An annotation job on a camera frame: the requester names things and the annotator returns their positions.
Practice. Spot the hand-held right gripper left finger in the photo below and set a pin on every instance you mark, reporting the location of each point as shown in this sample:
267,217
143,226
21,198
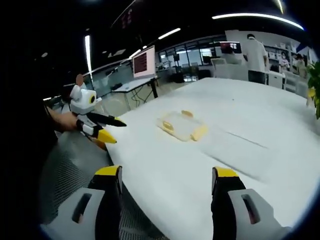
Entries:
87,215

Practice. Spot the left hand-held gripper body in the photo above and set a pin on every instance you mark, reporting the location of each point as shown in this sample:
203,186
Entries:
81,100

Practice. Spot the white desk with black legs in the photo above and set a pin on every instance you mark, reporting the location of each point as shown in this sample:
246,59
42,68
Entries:
133,87

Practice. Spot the computer monitor with pink screen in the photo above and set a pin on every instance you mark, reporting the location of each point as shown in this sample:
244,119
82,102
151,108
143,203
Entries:
144,62

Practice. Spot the long curved ceiling light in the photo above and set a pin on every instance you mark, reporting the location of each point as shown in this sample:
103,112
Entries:
257,17

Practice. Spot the upright light strip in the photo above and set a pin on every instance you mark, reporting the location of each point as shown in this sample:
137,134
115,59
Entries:
88,53

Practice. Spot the wall screen with red picture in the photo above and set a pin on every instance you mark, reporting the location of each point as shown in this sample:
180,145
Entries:
231,47

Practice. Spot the short ceiling light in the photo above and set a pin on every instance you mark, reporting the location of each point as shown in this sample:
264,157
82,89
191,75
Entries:
169,33

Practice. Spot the clear box with yellow buckles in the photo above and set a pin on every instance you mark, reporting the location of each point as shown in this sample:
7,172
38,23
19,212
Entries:
181,126

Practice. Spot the white counter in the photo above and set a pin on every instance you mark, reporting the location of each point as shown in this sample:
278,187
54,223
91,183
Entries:
228,68

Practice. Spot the person's left hand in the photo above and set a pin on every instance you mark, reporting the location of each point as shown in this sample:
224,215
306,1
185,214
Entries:
65,121

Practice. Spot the green potted plant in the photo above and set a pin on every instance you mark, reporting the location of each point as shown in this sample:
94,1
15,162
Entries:
314,85

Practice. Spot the grey mesh chair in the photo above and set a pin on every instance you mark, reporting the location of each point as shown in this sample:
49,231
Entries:
82,162

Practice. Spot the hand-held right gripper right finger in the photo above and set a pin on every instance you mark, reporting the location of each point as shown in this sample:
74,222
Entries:
240,215

